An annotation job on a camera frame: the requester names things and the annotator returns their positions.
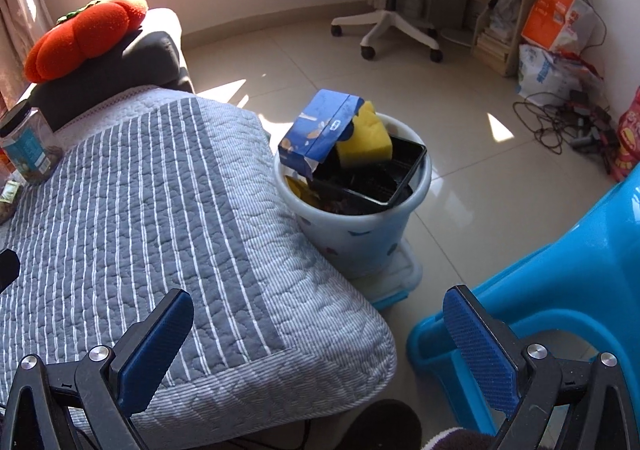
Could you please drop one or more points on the small green packet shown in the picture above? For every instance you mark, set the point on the small green packet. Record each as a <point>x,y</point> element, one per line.
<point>10,195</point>

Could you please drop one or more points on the stack of books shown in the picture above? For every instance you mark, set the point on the stack of books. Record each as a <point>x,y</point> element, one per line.
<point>495,52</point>

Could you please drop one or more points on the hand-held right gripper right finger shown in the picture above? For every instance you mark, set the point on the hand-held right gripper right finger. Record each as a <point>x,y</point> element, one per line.
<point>480,350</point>

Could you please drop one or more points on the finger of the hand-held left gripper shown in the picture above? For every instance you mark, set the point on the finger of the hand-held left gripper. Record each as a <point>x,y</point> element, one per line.
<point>7,267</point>

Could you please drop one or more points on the black plastic tray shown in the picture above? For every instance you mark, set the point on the black plastic tray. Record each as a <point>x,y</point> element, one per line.
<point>380,180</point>

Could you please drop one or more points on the black-lidded jar with blue label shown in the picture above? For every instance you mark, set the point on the black-lidded jar with blue label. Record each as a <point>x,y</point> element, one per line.
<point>32,145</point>

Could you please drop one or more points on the yellow sponge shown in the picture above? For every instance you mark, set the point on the yellow sponge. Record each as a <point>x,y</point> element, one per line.
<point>365,140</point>

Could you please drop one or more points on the red printed bag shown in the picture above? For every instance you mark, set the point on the red printed bag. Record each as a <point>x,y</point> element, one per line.
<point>630,140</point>

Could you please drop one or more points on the grey striped quilt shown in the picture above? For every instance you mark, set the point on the grey striped quilt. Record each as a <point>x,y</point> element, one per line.
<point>150,230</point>

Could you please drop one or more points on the blue plastic stool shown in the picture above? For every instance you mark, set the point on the blue plastic stool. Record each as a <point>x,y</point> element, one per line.
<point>575,280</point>

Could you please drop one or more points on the dark blue cardboard box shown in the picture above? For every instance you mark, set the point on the dark blue cardboard box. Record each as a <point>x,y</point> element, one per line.
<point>320,130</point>

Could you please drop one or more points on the dark rounded object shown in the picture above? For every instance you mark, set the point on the dark rounded object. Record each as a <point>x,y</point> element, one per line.
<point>385,430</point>

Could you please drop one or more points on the orange and white box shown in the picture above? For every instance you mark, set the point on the orange and white box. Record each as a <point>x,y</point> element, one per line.
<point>550,10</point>

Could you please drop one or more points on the dark grey seat cushion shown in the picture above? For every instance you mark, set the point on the dark grey seat cushion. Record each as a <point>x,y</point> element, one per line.
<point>145,60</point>

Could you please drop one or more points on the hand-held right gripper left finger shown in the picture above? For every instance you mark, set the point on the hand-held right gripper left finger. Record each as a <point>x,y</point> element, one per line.
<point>155,350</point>

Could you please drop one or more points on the white spotted plastic bin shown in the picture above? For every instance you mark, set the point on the white spotted plastic bin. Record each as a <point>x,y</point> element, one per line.
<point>350,245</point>

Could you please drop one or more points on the beige curtain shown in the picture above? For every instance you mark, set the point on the beige curtain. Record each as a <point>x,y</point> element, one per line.
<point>20,5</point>

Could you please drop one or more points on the white plastic bag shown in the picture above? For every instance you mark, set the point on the white plastic bag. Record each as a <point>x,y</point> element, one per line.
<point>545,75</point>

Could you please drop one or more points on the orange pumpkin cushion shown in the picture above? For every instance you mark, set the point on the orange pumpkin cushion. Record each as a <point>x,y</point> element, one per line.
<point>85,40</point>

